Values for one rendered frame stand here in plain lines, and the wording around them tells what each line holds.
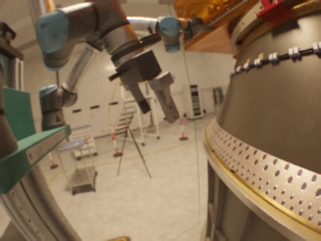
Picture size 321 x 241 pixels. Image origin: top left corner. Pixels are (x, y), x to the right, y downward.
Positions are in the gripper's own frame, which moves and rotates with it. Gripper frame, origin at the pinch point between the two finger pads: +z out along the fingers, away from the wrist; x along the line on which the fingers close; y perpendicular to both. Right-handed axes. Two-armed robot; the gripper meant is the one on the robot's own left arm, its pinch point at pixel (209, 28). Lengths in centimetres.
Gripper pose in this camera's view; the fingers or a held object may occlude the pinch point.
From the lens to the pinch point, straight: 88.7
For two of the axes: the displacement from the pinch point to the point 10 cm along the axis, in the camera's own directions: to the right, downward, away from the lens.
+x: -2.9, -1.0, 9.5
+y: -1.5, -9.8, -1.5
